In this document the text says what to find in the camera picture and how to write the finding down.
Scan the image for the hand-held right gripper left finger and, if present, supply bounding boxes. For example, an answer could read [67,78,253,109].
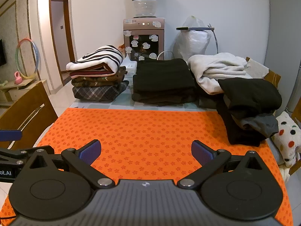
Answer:
[25,139,116,190]

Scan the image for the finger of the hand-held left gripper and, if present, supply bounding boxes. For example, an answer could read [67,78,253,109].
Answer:
[0,129,23,142]
[0,145,55,167]

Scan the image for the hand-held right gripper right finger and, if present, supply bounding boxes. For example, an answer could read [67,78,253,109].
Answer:
[177,140,270,190]

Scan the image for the thick black folded clothes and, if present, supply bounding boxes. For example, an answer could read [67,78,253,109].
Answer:
[131,58,200,106]

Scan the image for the black folded garment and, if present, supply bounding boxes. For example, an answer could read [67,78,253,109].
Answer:
[215,96,267,146]
[217,78,283,119]

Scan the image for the light wooden cabinet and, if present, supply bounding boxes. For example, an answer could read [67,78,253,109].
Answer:
[0,78,47,102]

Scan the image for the dark olive folded garment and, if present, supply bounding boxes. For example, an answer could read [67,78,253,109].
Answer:
[199,94,223,109]

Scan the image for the orange flower-print mat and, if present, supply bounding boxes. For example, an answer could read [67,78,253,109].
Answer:
[0,108,294,226]

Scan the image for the grey folded garment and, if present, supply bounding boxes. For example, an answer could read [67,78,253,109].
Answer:
[235,113,279,138]

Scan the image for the brown patterned folded garment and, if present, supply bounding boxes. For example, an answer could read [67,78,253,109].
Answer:
[71,66,127,87]

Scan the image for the pink folded garment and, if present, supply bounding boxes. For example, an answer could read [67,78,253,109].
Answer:
[70,73,118,79]

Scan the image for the pastel hula hoop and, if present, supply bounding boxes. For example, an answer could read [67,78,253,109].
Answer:
[15,38,41,79]

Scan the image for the cream white fleece garment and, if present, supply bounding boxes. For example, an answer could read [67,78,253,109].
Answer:
[187,52,253,95]

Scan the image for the white polka dot blanket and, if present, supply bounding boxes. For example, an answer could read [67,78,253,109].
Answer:
[270,111,301,167]

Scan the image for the cream seat cushion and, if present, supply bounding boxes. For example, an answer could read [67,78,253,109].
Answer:
[279,163,293,184]

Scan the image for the white tissue pack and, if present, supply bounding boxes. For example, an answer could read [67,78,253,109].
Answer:
[122,54,138,73]

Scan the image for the brown framed doorway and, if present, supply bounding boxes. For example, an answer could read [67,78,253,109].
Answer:
[49,0,76,86]

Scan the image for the white plastic bag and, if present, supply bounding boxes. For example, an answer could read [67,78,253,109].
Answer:
[173,16,212,63]

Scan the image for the grey thin rod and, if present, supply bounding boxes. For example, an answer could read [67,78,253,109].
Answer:
[208,24,219,53]

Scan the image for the illustrated book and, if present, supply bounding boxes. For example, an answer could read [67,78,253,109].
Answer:
[176,27,215,31]

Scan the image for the pink water dispenser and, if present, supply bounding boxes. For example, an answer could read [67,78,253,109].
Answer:
[123,18,166,62]

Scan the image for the black wall television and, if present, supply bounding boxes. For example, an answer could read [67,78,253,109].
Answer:
[0,39,7,67]

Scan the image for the white cable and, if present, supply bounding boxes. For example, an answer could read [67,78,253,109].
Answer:
[157,50,174,60]

